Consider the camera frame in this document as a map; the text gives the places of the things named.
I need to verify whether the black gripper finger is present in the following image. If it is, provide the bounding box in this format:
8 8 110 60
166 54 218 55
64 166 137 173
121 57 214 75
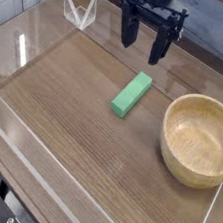
148 24 175 65
121 3 140 48

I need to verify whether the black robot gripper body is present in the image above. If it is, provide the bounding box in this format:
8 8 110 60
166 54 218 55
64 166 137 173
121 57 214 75
121 0 189 40

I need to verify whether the green rectangular block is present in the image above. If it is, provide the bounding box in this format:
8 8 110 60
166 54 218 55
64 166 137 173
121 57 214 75
111 71 153 118

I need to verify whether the wooden bowl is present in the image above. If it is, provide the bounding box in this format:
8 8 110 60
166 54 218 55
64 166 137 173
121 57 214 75
160 93 223 189

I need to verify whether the black metal table leg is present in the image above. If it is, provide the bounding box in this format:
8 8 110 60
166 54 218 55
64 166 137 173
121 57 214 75
0 177 43 223

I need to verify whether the clear acrylic corner bracket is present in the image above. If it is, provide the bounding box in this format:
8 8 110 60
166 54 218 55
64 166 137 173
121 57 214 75
63 0 97 30

